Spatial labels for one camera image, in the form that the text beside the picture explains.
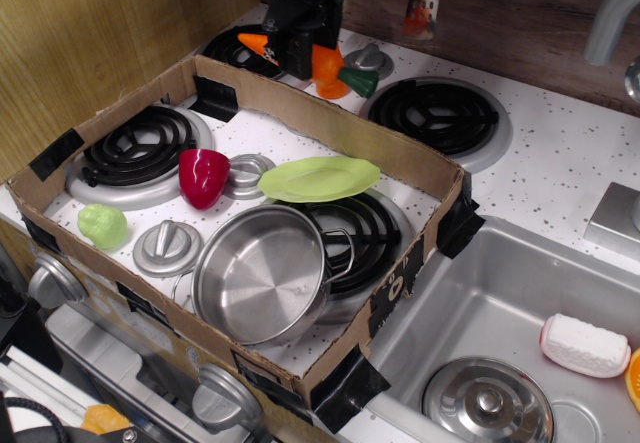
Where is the yellow orange toy piece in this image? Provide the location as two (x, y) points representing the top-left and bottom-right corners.
(80, 404), (131, 435)

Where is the light green toy vegetable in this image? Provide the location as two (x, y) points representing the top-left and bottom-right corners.
(77, 204), (128, 250)

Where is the red toy pepper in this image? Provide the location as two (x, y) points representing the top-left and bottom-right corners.
(178, 148), (231, 211)

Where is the silver knob ring centre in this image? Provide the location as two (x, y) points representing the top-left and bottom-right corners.
(222, 153), (277, 202)

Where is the cardboard fence with black tape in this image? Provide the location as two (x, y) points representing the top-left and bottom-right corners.
(8, 55), (483, 438)

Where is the orange toy carrot cone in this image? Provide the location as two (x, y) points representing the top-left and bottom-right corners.
(312, 78), (351, 99)

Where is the front right stove burner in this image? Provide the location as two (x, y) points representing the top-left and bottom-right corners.
(291, 189), (415, 325)

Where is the white red toy food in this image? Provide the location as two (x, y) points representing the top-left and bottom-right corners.
(539, 314), (631, 379)

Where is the hanging metal spatula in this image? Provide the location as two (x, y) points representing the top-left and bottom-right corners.
(402, 0), (440, 41)

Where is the stainless steel pot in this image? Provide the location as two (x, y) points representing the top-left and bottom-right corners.
(184, 204), (356, 347)

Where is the orange toy carrot green top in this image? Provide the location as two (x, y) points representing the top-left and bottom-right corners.
(237, 32), (380, 99)

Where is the back right stove burner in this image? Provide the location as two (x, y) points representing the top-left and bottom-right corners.
(359, 77), (513, 174)

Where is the green plastic plate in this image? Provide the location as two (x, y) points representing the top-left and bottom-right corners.
(258, 156), (380, 203)

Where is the grey faucet base block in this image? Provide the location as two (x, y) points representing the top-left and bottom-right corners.
(584, 182), (639, 260)

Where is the silver faucet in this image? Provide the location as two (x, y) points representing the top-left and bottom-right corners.
(583, 0), (640, 104)

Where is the steel pot lid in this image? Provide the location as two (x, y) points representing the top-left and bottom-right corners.
(421, 356), (555, 442)

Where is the silver knob stovetop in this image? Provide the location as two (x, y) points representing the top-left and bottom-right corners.
(132, 220), (203, 278)
(344, 43), (394, 80)

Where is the silver knob back stovetop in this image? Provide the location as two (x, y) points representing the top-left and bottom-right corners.
(344, 43), (394, 80)

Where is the right oven knob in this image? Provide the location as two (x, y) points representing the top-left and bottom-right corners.
(191, 363), (263, 433)

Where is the silver knob front stovetop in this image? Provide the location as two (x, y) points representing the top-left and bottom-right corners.
(132, 220), (203, 278)

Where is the left oven knob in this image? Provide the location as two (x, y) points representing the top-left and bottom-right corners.
(28, 252), (88, 309)

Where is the oven knob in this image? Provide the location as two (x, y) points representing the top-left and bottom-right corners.
(28, 252), (88, 309)
(191, 363), (263, 433)

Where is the orange toy fruit slice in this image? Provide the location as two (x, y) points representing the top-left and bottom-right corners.
(624, 349), (640, 410)

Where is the front left stove burner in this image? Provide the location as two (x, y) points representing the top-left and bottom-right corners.
(66, 104), (215, 211)

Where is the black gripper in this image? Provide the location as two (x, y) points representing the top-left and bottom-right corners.
(262, 0), (345, 79)

